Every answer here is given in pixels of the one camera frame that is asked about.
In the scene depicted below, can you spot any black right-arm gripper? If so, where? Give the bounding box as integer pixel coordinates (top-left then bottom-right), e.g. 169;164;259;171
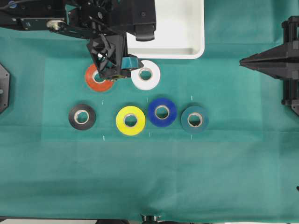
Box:
240;16;299;112

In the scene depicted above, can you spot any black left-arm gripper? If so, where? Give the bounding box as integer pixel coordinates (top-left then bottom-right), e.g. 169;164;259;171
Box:
63;0;144;81

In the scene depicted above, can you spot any white tape roll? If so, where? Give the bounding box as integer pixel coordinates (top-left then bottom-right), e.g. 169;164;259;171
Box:
131;60;161;91

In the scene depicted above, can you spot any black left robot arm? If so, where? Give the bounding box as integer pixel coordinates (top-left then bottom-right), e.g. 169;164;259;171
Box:
0;0;144;81

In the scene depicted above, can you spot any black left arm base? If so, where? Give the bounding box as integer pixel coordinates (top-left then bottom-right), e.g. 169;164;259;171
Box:
0;64;10;113

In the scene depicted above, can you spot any orange-red tape roll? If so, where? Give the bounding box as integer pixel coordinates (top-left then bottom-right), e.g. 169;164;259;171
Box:
85;64;114;92

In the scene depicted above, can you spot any white plastic tray case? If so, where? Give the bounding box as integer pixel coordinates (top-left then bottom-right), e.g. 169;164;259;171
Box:
127;0;205;59

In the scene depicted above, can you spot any black tape roll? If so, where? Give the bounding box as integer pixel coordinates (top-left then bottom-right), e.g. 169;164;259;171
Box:
68;104;96;130

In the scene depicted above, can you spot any yellow tape roll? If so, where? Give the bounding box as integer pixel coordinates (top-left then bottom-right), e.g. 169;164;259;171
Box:
115;106;146;136

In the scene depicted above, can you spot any blue tape roll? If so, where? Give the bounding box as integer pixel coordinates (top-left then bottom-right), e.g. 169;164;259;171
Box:
147;98;177;127

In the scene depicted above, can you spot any dark green tape roll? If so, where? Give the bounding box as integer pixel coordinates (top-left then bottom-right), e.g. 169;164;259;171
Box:
180;106;209;134

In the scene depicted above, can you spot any green table cloth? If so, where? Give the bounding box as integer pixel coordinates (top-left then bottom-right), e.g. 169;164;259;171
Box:
0;0;299;223

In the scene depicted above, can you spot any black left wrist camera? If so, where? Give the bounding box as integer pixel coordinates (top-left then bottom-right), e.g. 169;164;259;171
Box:
107;0;156;42

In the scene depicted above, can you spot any black camera stand base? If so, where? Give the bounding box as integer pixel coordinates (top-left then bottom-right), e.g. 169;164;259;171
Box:
140;212;163;224

